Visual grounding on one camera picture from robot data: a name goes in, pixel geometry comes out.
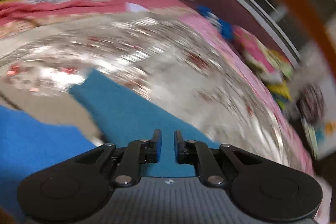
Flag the floral satin bedspread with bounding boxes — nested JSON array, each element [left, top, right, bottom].
[[0, 0, 334, 224]]

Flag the yellow folded blanket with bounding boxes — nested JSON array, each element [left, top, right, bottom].
[[266, 82, 292, 110]]

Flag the blue clothes on sofa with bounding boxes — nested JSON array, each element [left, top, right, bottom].
[[197, 6, 234, 42]]

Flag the pink floral pillow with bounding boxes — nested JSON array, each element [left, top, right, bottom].
[[233, 26, 294, 84]]

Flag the teal fleece sweater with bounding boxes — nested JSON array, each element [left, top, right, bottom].
[[1, 71, 219, 221]]

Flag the dark floral quilt bundle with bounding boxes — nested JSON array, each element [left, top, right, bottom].
[[297, 84, 325, 124]]

